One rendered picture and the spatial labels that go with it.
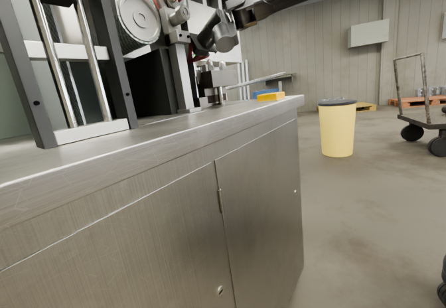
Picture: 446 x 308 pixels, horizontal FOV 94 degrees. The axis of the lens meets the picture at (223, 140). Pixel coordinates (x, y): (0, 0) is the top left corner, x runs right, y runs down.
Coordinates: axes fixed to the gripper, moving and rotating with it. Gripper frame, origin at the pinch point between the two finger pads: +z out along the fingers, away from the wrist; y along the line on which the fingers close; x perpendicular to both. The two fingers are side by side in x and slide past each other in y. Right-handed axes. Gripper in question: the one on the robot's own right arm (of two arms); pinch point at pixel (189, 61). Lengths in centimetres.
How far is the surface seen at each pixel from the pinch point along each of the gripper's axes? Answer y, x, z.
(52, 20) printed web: -38.7, 5.1, -4.2
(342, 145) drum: 213, -86, 30
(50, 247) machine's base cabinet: -53, -37, -12
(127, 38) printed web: -22.1, 4.5, -2.4
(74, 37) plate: -24.0, 26.0, 20.4
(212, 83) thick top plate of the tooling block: 4.0, -10.6, -0.9
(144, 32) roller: -17.9, 4.8, -4.9
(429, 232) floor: 95, -131, -16
